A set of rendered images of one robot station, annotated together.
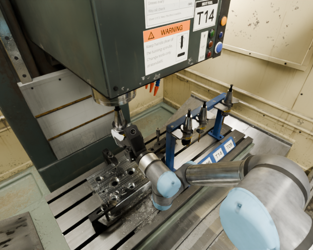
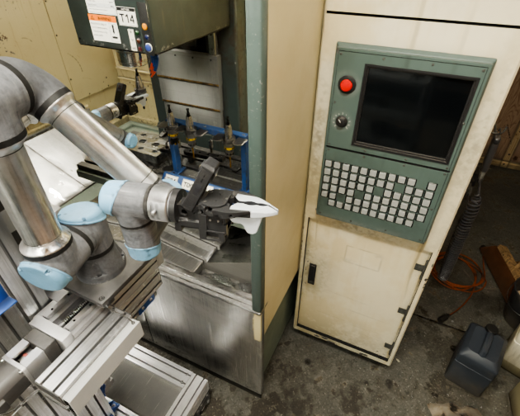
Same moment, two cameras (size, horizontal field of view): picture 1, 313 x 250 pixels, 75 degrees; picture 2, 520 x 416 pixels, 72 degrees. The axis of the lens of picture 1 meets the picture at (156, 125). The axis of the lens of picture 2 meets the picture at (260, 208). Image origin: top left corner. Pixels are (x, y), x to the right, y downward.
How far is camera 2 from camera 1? 1.93 m
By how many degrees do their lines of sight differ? 50
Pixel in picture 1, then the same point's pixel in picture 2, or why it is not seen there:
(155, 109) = not seen: hidden behind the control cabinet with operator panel
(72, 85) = (182, 63)
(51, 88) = (169, 59)
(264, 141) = not seen: hidden behind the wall
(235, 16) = not seen: hidden behind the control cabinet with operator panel
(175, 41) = (108, 26)
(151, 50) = (94, 26)
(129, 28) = (81, 10)
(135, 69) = (88, 33)
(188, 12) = (111, 11)
